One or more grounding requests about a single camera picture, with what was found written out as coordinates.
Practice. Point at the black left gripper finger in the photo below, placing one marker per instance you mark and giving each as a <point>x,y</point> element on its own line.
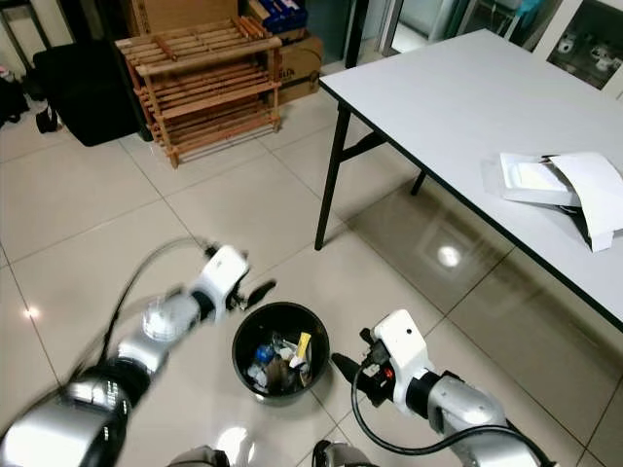
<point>261,291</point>

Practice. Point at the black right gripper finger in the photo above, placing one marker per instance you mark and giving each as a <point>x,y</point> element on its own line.
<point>365,339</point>
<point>347,368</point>

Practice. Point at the black round rubbish bin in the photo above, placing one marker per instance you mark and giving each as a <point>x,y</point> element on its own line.
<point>248,331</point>

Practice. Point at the brown crumpled trash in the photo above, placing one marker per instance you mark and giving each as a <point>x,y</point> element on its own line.
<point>284,370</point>

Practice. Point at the yellow wrapper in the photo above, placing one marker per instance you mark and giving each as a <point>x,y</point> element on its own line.
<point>303,346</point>

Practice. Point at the plastic bottle with blue cap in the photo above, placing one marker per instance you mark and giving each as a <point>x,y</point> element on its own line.
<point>261,356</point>

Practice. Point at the grey right robot leg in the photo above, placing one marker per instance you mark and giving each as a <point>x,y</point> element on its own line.
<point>341,455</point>

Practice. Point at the grey robot leg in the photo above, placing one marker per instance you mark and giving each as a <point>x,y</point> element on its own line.
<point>200,457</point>
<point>341,455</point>

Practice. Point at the grey left robot leg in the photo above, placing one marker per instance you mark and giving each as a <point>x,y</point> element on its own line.
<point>200,457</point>

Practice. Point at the printed brown cardboard box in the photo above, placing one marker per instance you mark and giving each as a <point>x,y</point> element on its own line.
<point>300,68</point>

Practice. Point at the wooden slatted shoe rack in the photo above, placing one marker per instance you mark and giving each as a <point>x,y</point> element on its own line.
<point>200,55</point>

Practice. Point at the large black bag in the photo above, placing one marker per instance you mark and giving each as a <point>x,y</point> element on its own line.
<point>88,92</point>

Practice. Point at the white folding table black legs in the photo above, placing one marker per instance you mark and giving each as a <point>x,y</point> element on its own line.
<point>448,97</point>

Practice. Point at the black metal shelf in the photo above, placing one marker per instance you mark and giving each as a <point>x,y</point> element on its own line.
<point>356,32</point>

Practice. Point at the blue box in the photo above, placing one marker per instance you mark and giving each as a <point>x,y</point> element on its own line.
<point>277,15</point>

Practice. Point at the plain brown cardboard box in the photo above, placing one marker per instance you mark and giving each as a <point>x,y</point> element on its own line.
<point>180,14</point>

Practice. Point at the small black bag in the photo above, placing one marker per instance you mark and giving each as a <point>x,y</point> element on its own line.
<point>12,99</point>

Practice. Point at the white framed glass cabinet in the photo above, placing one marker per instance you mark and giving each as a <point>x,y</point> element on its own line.
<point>589,49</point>

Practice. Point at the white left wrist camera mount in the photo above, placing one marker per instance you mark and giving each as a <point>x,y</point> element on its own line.
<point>222,270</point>

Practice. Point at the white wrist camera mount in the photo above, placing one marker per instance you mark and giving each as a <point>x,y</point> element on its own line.
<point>222,270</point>
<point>399,341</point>

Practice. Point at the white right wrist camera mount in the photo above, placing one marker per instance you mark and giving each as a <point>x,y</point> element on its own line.
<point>399,341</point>

